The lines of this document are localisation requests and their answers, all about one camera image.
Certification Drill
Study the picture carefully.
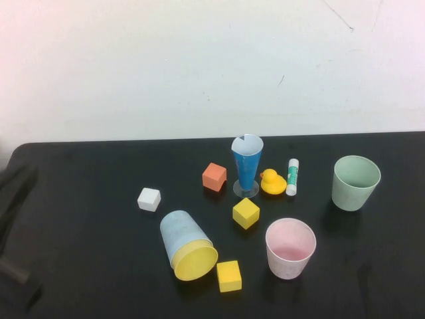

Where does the blue cone in clear glass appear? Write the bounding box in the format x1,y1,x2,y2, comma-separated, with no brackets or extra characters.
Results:
230,134,264,199

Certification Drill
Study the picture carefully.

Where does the light blue plastic cup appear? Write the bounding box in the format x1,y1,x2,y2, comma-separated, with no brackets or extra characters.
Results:
159,209,213,266

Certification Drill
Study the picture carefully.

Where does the yellow cube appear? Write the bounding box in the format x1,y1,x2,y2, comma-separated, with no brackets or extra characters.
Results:
232,197,260,231
216,260,242,294

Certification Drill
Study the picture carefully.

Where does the white and green glue stick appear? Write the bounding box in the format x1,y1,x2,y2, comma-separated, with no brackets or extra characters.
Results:
285,158,301,197

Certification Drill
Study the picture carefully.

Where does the pale green plastic cup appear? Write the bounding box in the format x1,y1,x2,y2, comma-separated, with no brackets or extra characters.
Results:
331,155,382,212

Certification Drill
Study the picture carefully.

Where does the orange block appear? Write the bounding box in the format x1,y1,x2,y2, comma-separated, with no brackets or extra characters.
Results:
202,162,228,192

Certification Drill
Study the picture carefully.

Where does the yellow plastic cup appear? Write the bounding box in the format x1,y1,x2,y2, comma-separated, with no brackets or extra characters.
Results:
172,239,219,282

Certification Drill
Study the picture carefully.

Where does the pink plastic cup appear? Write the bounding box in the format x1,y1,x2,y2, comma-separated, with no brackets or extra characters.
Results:
264,217,317,280

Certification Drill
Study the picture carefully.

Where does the yellow rubber duck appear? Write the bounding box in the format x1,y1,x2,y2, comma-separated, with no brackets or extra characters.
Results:
259,168,287,195

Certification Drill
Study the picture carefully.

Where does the white cube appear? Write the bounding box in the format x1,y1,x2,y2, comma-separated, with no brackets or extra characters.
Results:
137,187,162,211

